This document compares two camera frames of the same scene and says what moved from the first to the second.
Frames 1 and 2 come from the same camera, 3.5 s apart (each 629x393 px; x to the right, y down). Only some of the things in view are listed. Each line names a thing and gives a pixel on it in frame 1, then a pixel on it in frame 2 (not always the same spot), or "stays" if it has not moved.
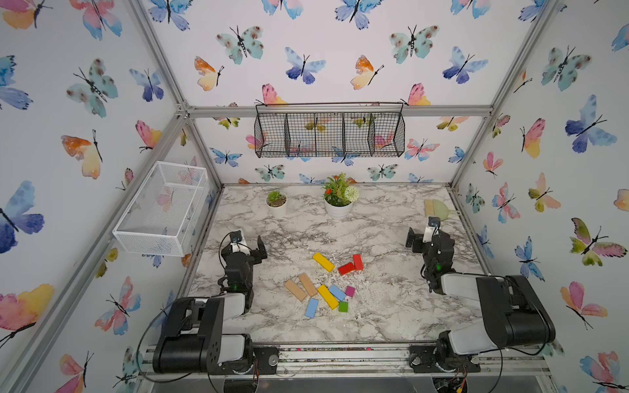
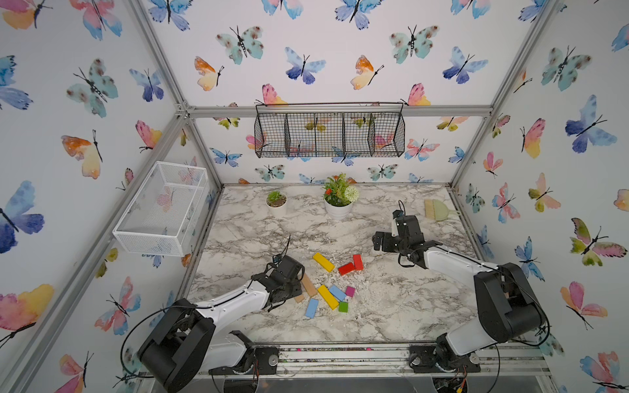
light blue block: x=312 y=308 stays
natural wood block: x=308 y=284 stays
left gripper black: x=256 y=255 → x=297 y=287
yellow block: x=331 y=300 stays
